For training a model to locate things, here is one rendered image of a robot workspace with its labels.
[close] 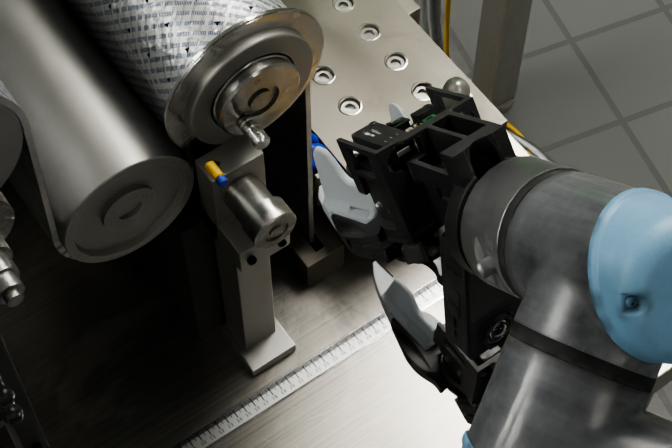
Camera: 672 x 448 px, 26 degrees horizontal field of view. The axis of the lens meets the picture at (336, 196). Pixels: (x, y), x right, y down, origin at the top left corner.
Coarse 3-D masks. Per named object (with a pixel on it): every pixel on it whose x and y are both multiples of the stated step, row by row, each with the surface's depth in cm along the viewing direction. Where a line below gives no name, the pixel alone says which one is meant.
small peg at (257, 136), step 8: (240, 120) 113; (248, 120) 113; (240, 128) 114; (248, 128) 113; (256, 128) 113; (248, 136) 113; (256, 136) 112; (264, 136) 112; (256, 144) 112; (264, 144) 113
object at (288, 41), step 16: (272, 32) 110; (288, 32) 112; (240, 48) 109; (256, 48) 110; (272, 48) 111; (288, 48) 113; (304, 48) 114; (224, 64) 109; (240, 64) 110; (304, 64) 116; (208, 80) 109; (224, 80) 110; (304, 80) 118; (192, 96) 110; (208, 96) 111; (192, 112) 111; (208, 112) 112; (192, 128) 113; (208, 128) 114
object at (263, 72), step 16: (256, 64) 111; (272, 64) 111; (288, 64) 112; (240, 80) 110; (256, 80) 111; (272, 80) 112; (288, 80) 114; (224, 96) 111; (240, 96) 111; (256, 96) 113; (272, 96) 115; (288, 96) 116; (224, 112) 112; (240, 112) 113; (256, 112) 115; (272, 112) 116; (224, 128) 113
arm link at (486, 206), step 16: (512, 160) 78; (528, 160) 78; (544, 160) 78; (496, 176) 77; (512, 176) 76; (528, 176) 76; (480, 192) 77; (496, 192) 76; (512, 192) 75; (464, 208) 78; (480, 208) 77; (496, 208) 76; (464, 224) 78; (480, 224) 76; (496, 224) 75; (464, 240) 78; (480, 240) 77; (496, 240) 75; (480, 256) 77; (496, 256) 75; (480, 272) 76; (496, 272) 77
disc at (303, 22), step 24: (240, 24) 108; (264, 24) 110; (288, 24) 112; (312, 24) 114; (216, 48) 108; (312, 48) 116; (192, 72) 109; (312, 72) 119; (168, 120) 111; (192, 144) 116; (216, 144) 118
